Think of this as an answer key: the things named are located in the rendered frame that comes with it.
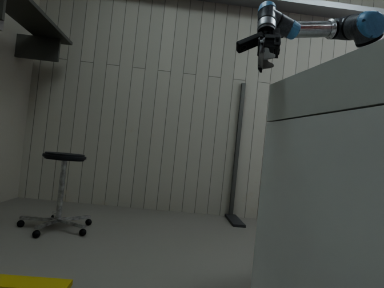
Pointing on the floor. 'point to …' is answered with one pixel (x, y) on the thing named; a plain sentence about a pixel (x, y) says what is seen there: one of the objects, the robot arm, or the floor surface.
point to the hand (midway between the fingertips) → (259, 67)
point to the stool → (59, 198)
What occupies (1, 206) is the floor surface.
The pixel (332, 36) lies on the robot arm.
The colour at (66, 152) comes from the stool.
